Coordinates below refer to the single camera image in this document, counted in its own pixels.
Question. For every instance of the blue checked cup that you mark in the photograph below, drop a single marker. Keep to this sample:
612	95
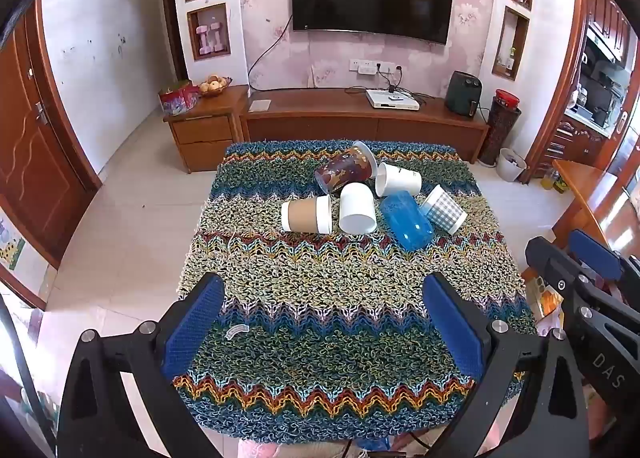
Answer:
443	210

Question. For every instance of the long wooden tv cabinet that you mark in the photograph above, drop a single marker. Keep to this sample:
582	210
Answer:
350	125

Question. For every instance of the colourful knitted zigzag mat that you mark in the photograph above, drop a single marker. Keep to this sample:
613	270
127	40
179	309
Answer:
325	288

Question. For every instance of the fruit bowl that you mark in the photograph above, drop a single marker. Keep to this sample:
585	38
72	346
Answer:
215	86

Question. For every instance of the black air fryer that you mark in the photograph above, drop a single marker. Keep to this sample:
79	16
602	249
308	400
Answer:
464	93

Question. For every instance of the yellow bottle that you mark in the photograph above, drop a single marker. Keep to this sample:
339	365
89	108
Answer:
548	181

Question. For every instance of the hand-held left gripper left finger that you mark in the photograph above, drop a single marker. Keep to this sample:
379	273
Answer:
196	325

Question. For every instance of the dark red patterned cup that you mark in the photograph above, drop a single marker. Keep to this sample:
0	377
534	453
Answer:
345	170

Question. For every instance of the small wooden drawer cabinet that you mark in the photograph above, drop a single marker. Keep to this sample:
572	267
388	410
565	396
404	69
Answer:
205	132

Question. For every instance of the pink dumbbell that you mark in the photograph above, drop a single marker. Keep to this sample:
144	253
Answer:
203	41
217	36

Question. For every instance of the brown sleeve paper cup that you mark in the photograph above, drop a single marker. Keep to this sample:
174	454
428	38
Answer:
305	216

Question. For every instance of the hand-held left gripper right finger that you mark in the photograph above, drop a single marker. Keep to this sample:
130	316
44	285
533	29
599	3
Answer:
454	330

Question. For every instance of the colourful wall poster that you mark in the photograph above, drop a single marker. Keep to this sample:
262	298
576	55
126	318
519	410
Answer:
9	244

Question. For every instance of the white wall socket strip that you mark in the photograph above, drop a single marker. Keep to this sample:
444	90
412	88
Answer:
367	67

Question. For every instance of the red gift box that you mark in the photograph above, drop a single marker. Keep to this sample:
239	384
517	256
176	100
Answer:
176	97

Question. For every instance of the orange packet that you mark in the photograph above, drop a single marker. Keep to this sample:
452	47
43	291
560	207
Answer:
546	299

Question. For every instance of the blue translucent plastic cup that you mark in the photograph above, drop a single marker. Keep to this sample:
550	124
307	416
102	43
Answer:
406	222

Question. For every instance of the white set-top box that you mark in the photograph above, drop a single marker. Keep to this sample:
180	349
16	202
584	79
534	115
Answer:
392	100

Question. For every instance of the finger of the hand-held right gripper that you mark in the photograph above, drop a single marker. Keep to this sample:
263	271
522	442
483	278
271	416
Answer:
547	258
595	252

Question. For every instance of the wooden side table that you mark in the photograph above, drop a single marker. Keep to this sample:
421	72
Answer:
585	182

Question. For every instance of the tall black bin red lid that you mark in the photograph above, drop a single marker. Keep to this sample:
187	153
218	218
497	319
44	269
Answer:
500	130

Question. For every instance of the white flat pad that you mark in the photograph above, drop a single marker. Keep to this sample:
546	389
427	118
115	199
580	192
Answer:
259	105

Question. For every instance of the plain white paper cup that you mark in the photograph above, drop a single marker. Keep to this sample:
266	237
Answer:
401	180
357	210

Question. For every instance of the clear plastic strip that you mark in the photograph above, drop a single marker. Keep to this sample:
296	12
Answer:
235	331

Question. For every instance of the white bucket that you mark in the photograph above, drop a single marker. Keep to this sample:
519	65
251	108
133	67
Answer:
511	166

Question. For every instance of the brown wooden door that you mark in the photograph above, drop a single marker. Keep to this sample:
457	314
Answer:
35	152

